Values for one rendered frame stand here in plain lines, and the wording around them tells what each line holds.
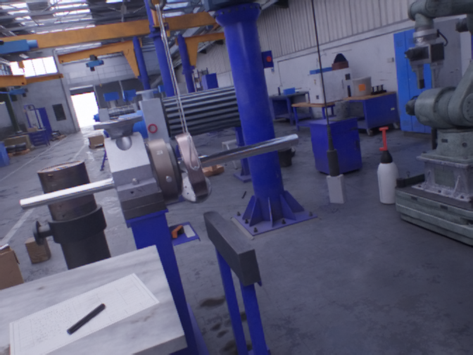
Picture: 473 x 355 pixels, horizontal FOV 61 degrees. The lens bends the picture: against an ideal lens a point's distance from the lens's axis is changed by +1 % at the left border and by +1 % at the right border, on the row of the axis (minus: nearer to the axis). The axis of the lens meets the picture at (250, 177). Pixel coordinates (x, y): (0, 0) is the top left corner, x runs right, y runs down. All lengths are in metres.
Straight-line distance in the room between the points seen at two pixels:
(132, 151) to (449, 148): 2.46
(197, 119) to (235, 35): 2.14
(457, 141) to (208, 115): 3.51
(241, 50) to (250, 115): 0.61
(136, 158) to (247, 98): 2.06
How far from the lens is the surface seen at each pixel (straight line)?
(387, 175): 4.31
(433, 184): 3.74
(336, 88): 9.08
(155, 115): 5.74
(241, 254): 1.57
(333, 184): 1.81
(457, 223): 3.43
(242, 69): 3.97
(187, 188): 2.62
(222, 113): 5.93
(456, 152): 3.54
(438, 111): 3.48
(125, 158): 2.12
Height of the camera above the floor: 1.51
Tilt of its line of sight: 14 degrees down
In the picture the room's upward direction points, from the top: 11 degrees counter-clockwise
